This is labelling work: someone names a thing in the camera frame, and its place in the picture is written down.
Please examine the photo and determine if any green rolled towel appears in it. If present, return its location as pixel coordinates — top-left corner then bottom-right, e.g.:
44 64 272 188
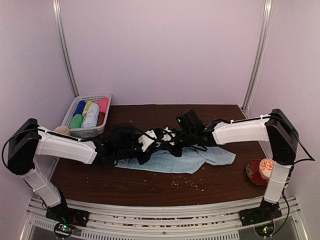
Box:
69 114 83 129

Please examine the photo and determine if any aluminium frame post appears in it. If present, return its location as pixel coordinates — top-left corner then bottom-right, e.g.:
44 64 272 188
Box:
242 0 274 115
52 0 79 97

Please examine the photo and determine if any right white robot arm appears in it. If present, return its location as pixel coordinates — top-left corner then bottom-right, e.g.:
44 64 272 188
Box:
157 109 299 225

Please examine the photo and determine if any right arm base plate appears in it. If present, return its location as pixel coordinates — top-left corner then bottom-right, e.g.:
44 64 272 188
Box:
239 207 282 227

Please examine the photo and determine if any red floral bowl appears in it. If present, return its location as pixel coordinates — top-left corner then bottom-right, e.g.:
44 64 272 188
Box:
245 159 268 187

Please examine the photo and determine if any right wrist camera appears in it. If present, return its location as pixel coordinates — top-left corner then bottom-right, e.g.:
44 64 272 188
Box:
175 109 205 134

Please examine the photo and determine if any left aluminium frame post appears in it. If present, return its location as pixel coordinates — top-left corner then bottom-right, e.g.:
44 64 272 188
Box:
52 0 79 97

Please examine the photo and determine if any beige plastic cup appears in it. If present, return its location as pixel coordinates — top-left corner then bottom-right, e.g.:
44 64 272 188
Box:
53 125 70 136

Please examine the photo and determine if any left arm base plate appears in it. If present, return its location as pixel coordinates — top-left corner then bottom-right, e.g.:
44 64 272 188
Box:
45 207 90 227

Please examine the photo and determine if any white plastic basket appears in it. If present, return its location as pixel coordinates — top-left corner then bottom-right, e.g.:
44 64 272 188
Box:
61 93 112 138

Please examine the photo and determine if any light blue towel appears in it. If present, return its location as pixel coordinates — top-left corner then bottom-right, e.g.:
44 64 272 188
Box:
115 146 236 174
82 103 100 128

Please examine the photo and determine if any dark red rolled towel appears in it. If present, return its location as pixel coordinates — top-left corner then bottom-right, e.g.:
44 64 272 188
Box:
96 112 106 127

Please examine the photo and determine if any yellow rolled towel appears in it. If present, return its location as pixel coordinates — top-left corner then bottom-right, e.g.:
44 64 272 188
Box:
82 101 93 118

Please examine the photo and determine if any pink rolled towel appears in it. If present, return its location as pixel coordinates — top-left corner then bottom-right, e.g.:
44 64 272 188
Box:
98 97 109 114

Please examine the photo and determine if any blue rolled towel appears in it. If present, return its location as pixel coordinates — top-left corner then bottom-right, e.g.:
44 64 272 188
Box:
73 100 86 116

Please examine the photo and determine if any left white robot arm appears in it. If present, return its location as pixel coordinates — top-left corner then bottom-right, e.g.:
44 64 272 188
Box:
1 118 166 222

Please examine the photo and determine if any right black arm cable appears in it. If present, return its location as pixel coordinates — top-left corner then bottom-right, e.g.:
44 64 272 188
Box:
271 117 316 237

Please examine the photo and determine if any right aluminium frame post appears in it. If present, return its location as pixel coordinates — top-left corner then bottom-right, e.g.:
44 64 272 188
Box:
242 0 274 115

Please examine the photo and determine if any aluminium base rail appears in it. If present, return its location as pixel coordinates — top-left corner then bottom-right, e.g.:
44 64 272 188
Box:
18 197 310 240

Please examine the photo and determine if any orange white patterned bowl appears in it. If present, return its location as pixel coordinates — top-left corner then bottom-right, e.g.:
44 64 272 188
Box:
258 158 274 181

